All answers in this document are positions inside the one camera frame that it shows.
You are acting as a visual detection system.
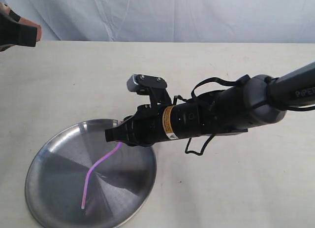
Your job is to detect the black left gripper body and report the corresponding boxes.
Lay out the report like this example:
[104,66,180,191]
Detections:
[0,13,37,52]

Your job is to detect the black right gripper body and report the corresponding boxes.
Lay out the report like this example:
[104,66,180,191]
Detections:
[105,104,164,147]

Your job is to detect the pink drinking straw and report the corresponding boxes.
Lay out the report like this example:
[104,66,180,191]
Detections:
[81,141,123,210]

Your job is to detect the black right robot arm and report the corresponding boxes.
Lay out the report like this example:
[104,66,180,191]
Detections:
[105,64,315,146]

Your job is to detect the round metal plate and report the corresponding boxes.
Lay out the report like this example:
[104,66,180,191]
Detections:
[25,119,157,228]

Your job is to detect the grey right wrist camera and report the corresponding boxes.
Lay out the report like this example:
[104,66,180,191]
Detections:
[126,74,172,107]

